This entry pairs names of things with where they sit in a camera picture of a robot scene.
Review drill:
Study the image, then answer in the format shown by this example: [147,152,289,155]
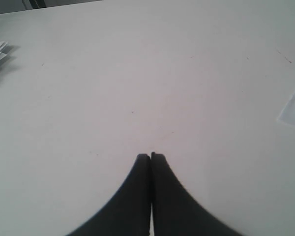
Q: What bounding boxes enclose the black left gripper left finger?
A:
[70,154,151,236]

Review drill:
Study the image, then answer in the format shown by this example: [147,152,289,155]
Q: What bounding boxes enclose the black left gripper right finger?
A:
[151,152,240,236]

